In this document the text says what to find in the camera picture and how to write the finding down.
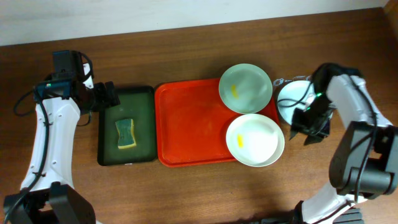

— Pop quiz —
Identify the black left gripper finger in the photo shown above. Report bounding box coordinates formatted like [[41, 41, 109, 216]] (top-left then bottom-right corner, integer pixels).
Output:
[[104, 82, 120, 106], [95, 82, 109, 111]]

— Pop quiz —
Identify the green yellow sponge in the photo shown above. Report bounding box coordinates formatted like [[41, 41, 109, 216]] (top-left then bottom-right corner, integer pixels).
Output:
[[115, 119, 136, 149]]

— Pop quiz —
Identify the light blue plate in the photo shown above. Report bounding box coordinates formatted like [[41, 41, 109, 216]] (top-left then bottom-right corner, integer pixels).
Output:
[[277, 80, 319, 126]]

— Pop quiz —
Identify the cream white plate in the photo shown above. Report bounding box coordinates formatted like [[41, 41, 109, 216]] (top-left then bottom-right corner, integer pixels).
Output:
[[225, 114, 285, 167]]

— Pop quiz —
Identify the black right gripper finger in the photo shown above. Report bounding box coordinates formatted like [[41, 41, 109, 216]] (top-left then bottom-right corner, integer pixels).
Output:
[[289, 123, 303, 140], [304, 133, 326, 146]]

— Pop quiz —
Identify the dark green sponge tray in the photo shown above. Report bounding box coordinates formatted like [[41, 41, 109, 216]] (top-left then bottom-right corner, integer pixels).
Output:
[[97, 86, 157, 166]]

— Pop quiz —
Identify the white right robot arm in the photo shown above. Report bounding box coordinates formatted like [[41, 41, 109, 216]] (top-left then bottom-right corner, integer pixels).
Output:
[[289, 63, 397, 223]]

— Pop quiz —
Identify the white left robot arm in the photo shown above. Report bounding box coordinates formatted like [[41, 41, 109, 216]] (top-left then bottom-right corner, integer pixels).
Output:
[[3, 80, 120, 223]]

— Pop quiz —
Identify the red plastic tray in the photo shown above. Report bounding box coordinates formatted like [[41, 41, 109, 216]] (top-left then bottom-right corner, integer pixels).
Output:
[[155, 78, 279, 167]]

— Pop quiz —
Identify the light green plate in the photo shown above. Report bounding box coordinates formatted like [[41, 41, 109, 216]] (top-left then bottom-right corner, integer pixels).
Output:
[[218, 63, 273, 114]]

